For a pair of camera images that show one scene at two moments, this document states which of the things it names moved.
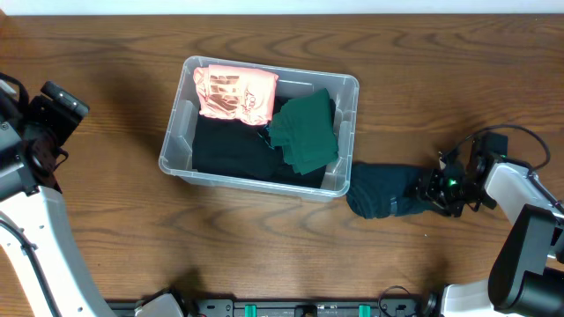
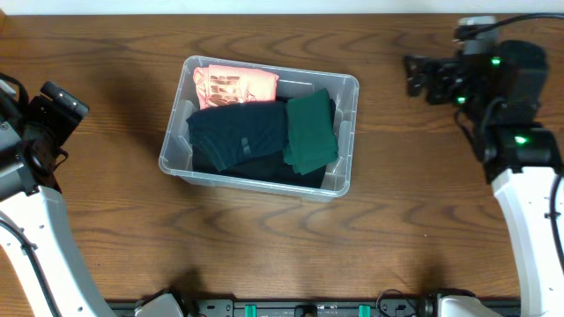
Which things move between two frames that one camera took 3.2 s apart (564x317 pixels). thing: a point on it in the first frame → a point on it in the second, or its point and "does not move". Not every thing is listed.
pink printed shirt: x=241 y=92 does not move
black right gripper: x=426 y=189 → x=453 y=70
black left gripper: x=45 y=114 does not move
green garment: x=304 y=127 does not move
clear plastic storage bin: x=273 y=129 does not move
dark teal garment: x=381 y=190 → x=230 y=134
